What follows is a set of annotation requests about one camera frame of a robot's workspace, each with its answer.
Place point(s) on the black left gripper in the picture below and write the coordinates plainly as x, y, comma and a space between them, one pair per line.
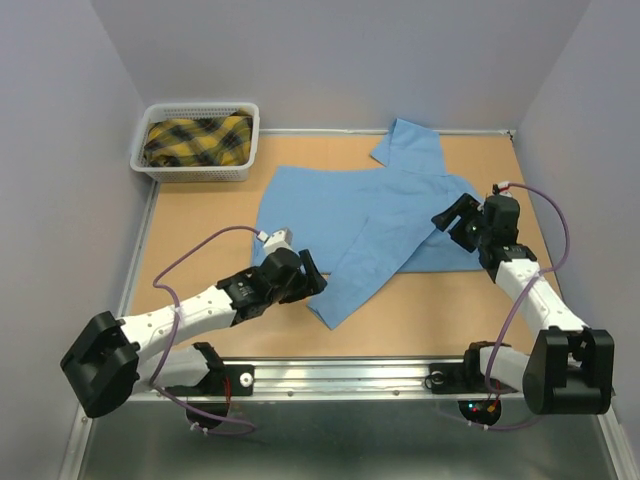
309, 283

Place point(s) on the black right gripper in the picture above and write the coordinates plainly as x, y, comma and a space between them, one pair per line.
463, 204

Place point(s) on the light blue long sleeve shirt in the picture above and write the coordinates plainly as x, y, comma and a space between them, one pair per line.
364, 226

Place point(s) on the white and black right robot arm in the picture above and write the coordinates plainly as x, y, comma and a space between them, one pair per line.
569, 370

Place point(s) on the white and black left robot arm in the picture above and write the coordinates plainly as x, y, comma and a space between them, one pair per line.
114, 357

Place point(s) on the yellow plaid shirt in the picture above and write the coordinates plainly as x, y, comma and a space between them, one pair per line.
204, 142

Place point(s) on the white plastic basket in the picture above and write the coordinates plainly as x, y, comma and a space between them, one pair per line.
163, 111

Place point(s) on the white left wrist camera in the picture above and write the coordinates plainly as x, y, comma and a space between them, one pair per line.
270, 243

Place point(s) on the aluminium mounting rail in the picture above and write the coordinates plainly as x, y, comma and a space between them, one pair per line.
341, 379

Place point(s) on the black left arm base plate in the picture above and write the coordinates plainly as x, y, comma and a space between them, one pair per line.
235, 380

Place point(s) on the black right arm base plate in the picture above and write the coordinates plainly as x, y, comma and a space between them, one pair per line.
477, 404

